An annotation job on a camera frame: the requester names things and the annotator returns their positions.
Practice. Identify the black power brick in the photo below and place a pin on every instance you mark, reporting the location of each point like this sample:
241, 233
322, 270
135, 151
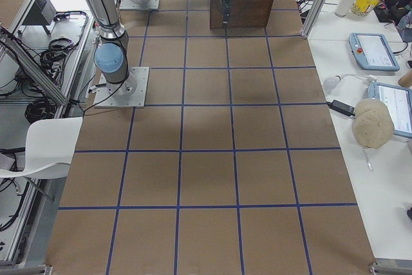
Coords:
341, 108

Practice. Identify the blue teach pendant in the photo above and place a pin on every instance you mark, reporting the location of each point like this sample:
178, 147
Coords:
398, 101
372, 52

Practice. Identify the yellow popcorn paper cup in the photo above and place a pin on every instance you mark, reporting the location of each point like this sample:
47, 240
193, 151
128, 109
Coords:
363, 7

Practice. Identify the dark wooden drawer cabinet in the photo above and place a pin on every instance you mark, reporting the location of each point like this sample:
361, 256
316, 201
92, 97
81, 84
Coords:
244, 14

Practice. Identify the blue teach pendant far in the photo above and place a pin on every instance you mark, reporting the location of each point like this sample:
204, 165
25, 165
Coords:
372, 52

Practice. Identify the white plastic chair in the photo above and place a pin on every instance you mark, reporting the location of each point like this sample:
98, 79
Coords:
49, 149

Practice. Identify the beige baseball cap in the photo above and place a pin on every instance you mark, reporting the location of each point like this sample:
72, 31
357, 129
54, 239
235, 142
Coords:
373, 126

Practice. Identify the blue teach pendant near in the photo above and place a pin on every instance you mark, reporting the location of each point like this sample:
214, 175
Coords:
398, 101

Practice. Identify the white light bulb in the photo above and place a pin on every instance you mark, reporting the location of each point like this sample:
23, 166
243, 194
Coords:
331, 83

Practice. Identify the grey electronics box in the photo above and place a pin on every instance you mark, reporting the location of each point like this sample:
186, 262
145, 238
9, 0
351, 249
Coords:
42, 13

